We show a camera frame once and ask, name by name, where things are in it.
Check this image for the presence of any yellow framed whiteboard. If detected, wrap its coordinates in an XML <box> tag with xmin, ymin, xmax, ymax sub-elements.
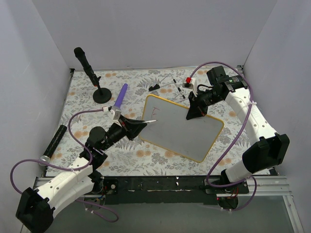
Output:
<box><xmin>139</xmin><ymin>95</ymin><xmax>224</xmax><ymax>163</ymax></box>

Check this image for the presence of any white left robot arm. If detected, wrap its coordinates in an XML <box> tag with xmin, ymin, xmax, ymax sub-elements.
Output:
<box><xmin>16</xmin><ymin>116</ymin><xmax>149</xmax><ymax>233</ymax></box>

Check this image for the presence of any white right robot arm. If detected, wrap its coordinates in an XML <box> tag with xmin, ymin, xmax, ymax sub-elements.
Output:
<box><xmin>183</xmin><ymin>63</ymin><xmax>290</xmax><ymax>193</ymax></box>

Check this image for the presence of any black microphone on stand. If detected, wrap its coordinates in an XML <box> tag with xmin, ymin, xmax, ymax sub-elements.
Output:
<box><xmin>74</xmin><ymin>47</ymin><xmax>112</xmax><ymax>104</ymax></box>

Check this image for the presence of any floral table mat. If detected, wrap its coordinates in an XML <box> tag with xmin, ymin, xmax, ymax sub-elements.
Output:
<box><xmin>46</xmin><ymin>68</ymin><xmax>250</xmax><ymax>176</ymax></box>

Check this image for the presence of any black flashlight silver head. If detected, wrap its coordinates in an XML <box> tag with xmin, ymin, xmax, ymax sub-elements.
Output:
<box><xmin>39</xmin><ymin>125</ymin><xmax>67</xmax><ymax>163</ymax></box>

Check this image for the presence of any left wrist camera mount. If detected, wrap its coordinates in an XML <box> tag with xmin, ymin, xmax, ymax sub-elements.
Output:
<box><xmin>102</xmin><ymin>105</ymin><xmax>121</xmax><ymax>126</ymax></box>

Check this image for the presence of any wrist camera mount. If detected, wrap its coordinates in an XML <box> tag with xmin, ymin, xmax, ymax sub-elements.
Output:
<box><xmin>102</xmin><ymin>105</ymin><xmax>121</xmax><ymax>126</ymax></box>
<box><xmin>182</xmin><ymin>77</ymin><xmax>197</xmax><ymax>96</ymax></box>

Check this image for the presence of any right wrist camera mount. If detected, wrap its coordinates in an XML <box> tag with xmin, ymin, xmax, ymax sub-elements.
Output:
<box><xmin>182</xmin><ymin>77</ymin><xmax>197</xmax><ymax>96</ymax></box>

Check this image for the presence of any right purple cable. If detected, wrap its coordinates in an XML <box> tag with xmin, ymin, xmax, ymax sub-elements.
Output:
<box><xmin>190</xmin><ymin>61</ymin><xmax>257</xmax><ymax>212</ymax></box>

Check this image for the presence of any purple cable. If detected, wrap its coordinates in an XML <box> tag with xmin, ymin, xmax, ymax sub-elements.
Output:
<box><xmin>190</xmin><ymin>61</ymin><xmax>257</xmax><ymax>212</ymax></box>
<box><xmin>10</xmin><ymin>108</ymin><xmax>120</xmax><ymax>223</ymax></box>

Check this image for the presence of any wire whiteboard stand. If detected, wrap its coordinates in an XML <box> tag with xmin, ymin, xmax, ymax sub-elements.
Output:
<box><xmin>148</xmin><ymin>74</ymin><xmax>186</xmax><ymax>102</ymax></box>

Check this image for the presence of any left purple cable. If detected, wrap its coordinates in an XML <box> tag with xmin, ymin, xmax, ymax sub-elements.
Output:
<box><xmin>10</xmin><ymin>108</ymin><xmax>120</xmax><ymax>223</ymax></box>

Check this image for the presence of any aluminium frame rail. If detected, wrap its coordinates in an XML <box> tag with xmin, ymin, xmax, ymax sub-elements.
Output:
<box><xmin>19</xmin><ymin>65</ymin><xmax>304</xmax><ymax>233</ymax></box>

